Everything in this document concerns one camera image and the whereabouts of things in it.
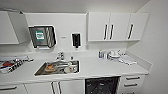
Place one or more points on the stainless steel dishwasher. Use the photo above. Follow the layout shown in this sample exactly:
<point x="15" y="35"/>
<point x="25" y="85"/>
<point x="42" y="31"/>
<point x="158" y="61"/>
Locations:
<point x="101" y="86"/>

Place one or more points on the black soap dispenser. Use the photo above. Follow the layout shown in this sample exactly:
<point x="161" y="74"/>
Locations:
<point x="76" y="40"/>

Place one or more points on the small metal sink knob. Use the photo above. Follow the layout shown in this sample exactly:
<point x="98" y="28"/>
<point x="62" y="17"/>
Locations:
<point x="71" y="58"/>

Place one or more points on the dish soap bottle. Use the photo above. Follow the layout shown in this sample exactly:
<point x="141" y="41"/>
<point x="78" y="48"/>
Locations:
<point x="100" y="54"/>

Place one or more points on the small white bottle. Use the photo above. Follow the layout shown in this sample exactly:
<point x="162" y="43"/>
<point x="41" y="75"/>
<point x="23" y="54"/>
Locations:
<point x="105" y="55"/>

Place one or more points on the white mug red print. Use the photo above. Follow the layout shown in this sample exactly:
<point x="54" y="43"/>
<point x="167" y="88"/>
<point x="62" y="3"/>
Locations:
<point x="71" y="66"/>

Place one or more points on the chrome sink faucet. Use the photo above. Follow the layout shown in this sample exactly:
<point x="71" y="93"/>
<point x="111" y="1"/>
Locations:
<point x="60" y="56"/>

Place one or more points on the white plate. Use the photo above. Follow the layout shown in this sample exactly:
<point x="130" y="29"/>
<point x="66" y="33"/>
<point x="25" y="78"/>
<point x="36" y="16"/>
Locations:
<point x="74" y="71"/>

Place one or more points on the brown food container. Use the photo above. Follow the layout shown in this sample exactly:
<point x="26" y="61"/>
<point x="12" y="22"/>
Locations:
<point x="51" y="67"/>

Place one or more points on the grey paper towel dispenser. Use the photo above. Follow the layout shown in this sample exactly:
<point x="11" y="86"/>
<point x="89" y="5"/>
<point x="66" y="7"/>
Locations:
<point x="41" y="36"/>

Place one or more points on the stainless steel sink basin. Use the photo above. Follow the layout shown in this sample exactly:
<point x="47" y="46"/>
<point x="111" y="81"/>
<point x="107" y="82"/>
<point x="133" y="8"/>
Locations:
<point x="41" y="71"/>

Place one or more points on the white two-door base cabinet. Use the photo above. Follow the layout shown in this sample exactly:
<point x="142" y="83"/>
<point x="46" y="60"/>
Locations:
<point x="43" y="88"/>

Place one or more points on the white narrow drawer unit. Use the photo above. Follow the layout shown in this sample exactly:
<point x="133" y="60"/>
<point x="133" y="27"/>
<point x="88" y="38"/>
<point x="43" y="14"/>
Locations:
<point x="131" y="84"/>

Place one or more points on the grey dish drying rack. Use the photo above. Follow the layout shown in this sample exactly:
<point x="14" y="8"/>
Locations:
<point x="13" y="64"/>

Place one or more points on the white drawer stack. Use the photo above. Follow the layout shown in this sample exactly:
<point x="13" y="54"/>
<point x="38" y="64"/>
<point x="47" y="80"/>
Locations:
<point x="11" y="89"/>

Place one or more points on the small wall label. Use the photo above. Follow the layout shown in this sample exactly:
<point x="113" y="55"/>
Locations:
<point x="62" y="36"/>

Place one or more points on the white wall cabinet three doors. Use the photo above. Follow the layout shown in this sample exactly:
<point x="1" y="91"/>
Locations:
<point x="116" y="26"/>

